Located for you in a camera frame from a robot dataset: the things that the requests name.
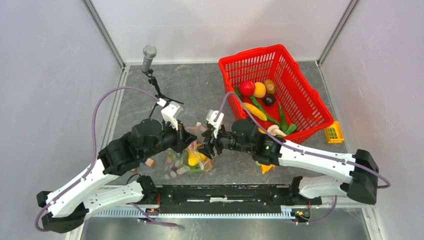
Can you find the microphone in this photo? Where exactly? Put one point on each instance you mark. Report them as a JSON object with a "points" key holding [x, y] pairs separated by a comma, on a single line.
{"points": [[149, 53]]}

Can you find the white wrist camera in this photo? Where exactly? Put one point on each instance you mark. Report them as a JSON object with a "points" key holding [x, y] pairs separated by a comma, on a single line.
{"points": [[214, 120], [170, 111]]}

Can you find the green toy bean pod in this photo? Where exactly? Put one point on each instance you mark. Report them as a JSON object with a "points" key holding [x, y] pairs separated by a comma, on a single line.
{"points": [[198, 169]]}

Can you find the yellow toy crate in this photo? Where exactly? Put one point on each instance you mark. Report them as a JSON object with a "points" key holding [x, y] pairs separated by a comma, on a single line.
{"points": [[334, 134]]}

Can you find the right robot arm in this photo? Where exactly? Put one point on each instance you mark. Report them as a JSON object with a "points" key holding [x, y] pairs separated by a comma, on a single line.
{"points": [[354, 175]]}

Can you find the dark toy plum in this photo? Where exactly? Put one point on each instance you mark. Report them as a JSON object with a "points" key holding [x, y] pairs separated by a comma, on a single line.
{"points": [[269, 99]]}

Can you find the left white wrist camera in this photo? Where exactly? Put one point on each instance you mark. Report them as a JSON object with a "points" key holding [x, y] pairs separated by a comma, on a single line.
{"points": [[170, 111]]}

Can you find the red plastic shopping basket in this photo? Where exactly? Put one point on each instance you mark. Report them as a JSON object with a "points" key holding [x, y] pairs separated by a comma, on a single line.
{"points": [[297, 105]]}

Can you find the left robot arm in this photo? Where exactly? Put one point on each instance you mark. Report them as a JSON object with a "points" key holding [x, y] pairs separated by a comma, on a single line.
{"points": [[67, 208]]}

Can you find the red toy apple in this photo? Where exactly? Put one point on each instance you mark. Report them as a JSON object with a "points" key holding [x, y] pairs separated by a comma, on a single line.
{"points": [[247, 88]]}

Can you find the yellow toy banana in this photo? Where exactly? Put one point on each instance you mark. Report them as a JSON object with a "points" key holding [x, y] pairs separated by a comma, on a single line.
{"points": [[255, 111]]}

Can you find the white toy garlic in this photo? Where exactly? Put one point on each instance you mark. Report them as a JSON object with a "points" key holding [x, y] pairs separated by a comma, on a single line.
{"points": [[275, 130]]}

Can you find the orange toy fruit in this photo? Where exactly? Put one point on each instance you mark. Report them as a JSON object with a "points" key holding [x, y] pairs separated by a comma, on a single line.
{"points": [[260, 90]]}

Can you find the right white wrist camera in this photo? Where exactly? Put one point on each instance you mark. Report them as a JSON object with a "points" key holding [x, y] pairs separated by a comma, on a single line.
{"points": [[214, 120]]}

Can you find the brown toy potato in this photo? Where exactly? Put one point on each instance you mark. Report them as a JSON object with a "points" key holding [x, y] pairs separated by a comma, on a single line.
{"points": [[270, 86]]}

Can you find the yellow toy cheese wedge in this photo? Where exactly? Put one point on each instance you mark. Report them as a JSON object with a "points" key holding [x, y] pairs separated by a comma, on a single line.
{"points": [[264, 168]]}

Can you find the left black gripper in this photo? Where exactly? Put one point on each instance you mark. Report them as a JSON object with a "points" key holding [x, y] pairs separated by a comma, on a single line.
{"points": [[183, 137]]}

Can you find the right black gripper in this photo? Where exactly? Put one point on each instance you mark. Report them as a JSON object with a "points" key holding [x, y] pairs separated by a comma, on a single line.
{"points": [[207, 149]]}

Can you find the clear zip top bag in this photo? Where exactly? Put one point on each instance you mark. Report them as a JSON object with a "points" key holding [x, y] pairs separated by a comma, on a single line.
{"points": [[176, 164]]}

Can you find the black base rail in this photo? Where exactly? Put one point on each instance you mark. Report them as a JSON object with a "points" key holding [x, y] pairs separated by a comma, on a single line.
{"points": [[225, 199]]}

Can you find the green chili pepper toy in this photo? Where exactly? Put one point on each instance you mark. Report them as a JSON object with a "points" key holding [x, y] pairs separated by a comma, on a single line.
{"points": [[259, 106]]}

